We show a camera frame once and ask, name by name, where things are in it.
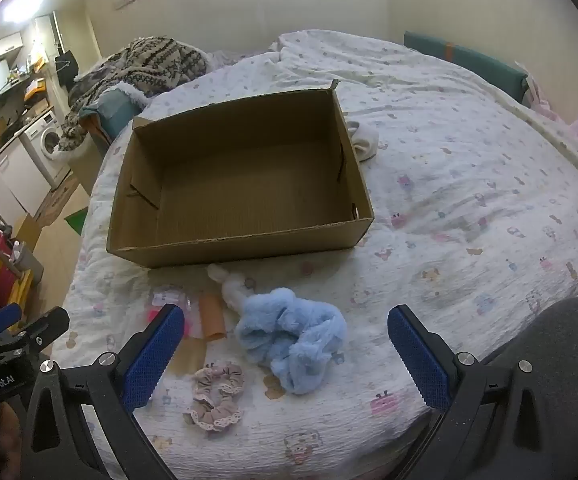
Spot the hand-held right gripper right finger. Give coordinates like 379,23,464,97
388,305,561,480

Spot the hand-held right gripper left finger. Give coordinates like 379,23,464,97
19,304,186,480

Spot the beige lace scrunchie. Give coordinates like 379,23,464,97
184,362,246,433

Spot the clear plastic packet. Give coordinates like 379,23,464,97
150,287,192,338

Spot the white lace scrunchie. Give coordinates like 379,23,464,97
206,263,257,318

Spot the blue fluffy scrunchie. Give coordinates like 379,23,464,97
234,287,347,395

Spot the cardboard box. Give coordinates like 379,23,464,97
106,80,375,269

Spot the white sock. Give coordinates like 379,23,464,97
346,120,381,162

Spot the tan paper card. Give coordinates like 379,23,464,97
169,337,207,378

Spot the grey bin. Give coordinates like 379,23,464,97
11,242,44,286

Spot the brown paper roll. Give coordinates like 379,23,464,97
198,292,227,341

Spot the white floor cabinet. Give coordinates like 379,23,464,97
0,137,52,216

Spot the tan storage box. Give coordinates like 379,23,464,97
69,127,107,196

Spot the printed bed quilt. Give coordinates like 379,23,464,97
51,30,578,480

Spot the white washing machine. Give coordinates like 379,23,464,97
21,110,72,188

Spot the teal cushion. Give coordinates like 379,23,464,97
80,87,142,141

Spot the black hanging bag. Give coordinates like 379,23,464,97
55,50,80,86

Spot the patterned knit blanket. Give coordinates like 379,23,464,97
59,36,210,153

